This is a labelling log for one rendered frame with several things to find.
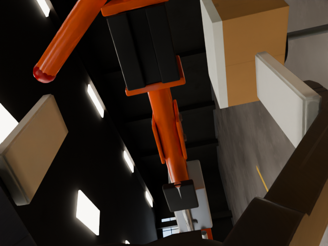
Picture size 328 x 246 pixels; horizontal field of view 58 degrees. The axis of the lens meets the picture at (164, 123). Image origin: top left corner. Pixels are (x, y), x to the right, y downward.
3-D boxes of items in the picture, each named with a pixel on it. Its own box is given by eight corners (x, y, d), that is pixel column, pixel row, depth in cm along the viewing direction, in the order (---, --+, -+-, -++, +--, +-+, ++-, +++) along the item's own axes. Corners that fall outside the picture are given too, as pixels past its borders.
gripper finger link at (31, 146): (30, 205, 14) (15, 207, 14) (69, 132, 20) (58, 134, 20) (2, 154, 13) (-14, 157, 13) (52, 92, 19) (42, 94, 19)
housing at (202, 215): (198, 156, 41) (167, 163, 42) (205, 189, 35) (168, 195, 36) (206, 194, 45) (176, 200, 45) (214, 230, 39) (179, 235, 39)
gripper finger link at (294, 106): (304, 99, 12) (323, 95, 12) (254, 52, 18) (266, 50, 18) (302, 159, 13) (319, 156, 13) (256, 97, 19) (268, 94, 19)
